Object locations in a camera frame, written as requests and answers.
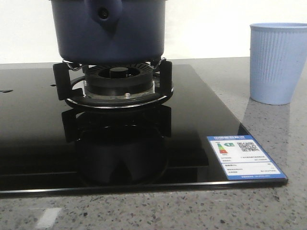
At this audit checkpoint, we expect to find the light blue ribbed cup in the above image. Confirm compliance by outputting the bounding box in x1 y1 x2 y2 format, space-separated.
250 23 307 105

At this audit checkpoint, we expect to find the black pot support grate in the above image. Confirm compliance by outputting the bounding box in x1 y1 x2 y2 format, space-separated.
53 58 173 111

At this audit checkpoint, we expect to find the dark blue cooking pot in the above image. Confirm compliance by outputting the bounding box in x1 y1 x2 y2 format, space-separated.
51 0 166 65

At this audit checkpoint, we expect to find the black gas burner head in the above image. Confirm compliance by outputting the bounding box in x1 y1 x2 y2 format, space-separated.
84 63 154 96

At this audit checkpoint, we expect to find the blue energy label sticker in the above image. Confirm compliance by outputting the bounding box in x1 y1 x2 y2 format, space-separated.
207 135 286 180

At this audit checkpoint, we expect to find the black glass stove top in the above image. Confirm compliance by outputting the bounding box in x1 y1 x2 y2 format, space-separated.
0 65 288 197

